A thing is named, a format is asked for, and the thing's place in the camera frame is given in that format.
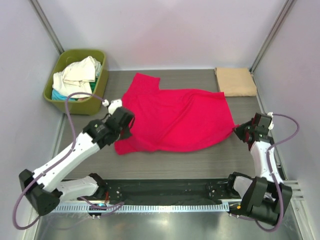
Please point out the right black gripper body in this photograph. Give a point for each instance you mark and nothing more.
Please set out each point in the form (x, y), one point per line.
(242, 130)

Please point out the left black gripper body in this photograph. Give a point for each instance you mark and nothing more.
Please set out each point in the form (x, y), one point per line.
(124, 133)

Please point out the red t shirt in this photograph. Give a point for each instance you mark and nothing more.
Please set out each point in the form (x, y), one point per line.
(173, 120)

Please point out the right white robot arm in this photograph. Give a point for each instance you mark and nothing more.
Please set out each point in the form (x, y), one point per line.
(265, 197)

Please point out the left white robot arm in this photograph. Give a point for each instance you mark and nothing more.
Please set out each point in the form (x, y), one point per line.
(45, 188)

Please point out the green cloth in bin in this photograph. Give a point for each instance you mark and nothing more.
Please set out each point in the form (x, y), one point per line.
(93, 84)

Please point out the folded beige t shirt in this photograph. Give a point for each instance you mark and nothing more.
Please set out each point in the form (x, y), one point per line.
(235, 82)

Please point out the cream white shirt in bin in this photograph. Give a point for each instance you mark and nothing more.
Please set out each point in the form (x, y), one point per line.
(76, 78)

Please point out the turquoise cloth in bin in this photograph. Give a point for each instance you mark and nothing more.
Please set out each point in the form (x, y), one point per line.
(56, 96)

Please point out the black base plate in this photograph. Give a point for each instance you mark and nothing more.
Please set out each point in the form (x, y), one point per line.
(167, 192)

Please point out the aluminium rail frame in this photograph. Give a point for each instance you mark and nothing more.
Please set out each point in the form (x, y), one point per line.
(295, 190)

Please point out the slotted white cable duct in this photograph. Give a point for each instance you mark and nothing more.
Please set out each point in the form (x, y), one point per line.
(83, 207)

